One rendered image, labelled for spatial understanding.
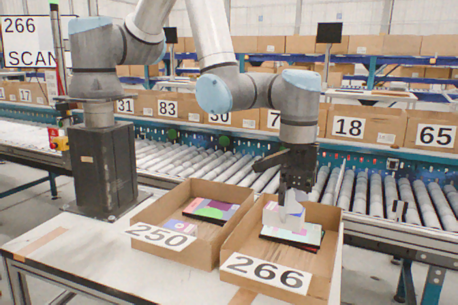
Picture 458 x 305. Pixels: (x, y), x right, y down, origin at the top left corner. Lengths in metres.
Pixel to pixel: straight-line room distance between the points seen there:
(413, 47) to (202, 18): 5.74
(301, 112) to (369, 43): 5.60
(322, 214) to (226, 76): 0.65
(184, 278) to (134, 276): 0.14
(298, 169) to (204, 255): 0.36
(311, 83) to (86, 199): 0.94
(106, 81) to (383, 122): 1.35
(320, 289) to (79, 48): 1.01
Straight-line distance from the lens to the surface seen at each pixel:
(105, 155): 1.17
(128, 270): 0.98
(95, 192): 1.26
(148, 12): 1.16
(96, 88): 1.16
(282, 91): 0.73
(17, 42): 2.23
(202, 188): 1.28
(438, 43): 6.37
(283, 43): 6.50
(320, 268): 0.98
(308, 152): 0.76
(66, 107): 1.85
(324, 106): 2.10
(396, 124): 1.81
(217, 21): 0.72
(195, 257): 0.93
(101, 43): 1.17
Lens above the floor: 1.34
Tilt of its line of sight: 16 degrees down
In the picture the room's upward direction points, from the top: 1 degrees clockwise
